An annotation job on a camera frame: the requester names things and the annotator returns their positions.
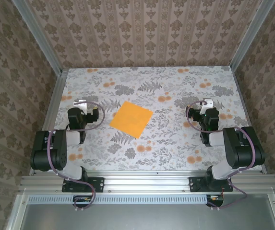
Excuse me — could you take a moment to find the orange square paper sheet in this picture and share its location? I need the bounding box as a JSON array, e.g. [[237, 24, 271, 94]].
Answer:
[[109, 100, 154, 139]]

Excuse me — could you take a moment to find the floral patterned table cover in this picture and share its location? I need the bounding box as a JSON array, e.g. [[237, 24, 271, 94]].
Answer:
[[42, 67, 263, 172]]

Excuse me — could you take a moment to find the small black connector box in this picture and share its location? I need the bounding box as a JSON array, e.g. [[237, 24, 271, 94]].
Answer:
[[206, 194, 225, 208], [72, 195, 95, 208]]

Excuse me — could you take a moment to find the grey metal panel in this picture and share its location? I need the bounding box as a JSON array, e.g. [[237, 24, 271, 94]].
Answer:
[[6, 193, 275, 230]]

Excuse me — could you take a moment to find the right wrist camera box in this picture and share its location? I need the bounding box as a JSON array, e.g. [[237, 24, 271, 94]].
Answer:
[[203, 98, 214, 116]]

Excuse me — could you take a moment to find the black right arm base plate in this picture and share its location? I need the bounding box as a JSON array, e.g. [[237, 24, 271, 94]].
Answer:
[[189, 176, 233, 194]]

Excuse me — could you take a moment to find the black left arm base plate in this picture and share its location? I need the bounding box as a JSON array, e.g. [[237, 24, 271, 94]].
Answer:
[[62, 176, 105, 193]]

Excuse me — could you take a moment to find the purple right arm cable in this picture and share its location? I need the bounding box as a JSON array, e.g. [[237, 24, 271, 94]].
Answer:
[[185, 100, 257, 211]]

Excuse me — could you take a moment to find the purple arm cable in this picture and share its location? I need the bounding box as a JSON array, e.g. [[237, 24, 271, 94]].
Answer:
[[185, 100, 257, 211], [46, 100, 106, 212]]

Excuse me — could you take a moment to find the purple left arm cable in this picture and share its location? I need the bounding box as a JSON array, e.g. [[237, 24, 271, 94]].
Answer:
[[46, 100, 106, 212]]

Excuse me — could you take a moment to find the aluminium mounting rail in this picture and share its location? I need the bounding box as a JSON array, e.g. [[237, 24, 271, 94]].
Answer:
[[19, 174, 275, 194]]

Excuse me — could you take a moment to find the aluminium frame post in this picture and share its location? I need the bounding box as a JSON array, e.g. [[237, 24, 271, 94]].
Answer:
[[229, 0, 275, 70], [12, 0, 64, 75]]

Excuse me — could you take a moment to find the slotted grey cable duct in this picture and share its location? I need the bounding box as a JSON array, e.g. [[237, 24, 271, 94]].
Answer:
[[28, 194, 225, 204]]

